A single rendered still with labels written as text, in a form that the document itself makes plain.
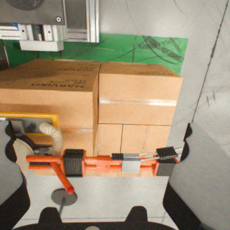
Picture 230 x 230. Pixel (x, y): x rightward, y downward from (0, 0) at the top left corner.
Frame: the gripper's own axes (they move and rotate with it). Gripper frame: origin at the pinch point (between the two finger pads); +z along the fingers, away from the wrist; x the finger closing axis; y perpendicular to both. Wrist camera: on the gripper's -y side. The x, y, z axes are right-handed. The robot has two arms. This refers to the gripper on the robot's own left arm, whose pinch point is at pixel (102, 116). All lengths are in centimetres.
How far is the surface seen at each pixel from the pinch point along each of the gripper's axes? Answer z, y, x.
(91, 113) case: 58, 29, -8
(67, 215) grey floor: 152, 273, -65
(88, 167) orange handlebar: 33, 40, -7
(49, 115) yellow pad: 45, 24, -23
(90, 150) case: 58, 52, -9
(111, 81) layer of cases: 98, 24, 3
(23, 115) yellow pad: 45, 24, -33
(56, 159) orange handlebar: 33, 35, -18
